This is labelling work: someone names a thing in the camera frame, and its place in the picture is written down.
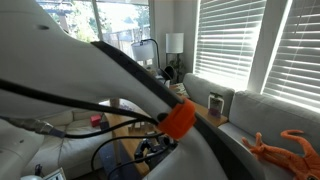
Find white lamp shade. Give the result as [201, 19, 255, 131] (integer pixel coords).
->
[166, 33, 184, 54]

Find wooden side table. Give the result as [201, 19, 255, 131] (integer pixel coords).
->
[101, 99, 228, 180]

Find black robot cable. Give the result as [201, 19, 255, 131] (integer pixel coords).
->
[0, 78, 168, 180]

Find orange plush octopus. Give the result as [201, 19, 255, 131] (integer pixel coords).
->
[242, 130, 320, 180]

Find red box on sofa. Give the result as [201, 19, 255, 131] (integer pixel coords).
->
[90, 114, 101, 127]

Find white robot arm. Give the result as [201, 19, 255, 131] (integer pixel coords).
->
[0, 0, 266, 180]

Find dark blue box on sofa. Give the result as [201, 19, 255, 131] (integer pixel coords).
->
[99, 115, 109, 130]

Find grey fabric sofa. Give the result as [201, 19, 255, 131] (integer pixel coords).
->
[183, 73, 320, 180]

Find white leather sofa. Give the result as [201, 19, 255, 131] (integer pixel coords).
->
[22, 109, 112, 179]

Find black arc floor lamp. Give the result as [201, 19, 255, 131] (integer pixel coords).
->
[131, 39, 172, 81]

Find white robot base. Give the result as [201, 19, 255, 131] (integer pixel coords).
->
[0, 120, 44, 180]

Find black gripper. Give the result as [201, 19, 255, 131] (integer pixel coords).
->
[134, 136, 177, 167]

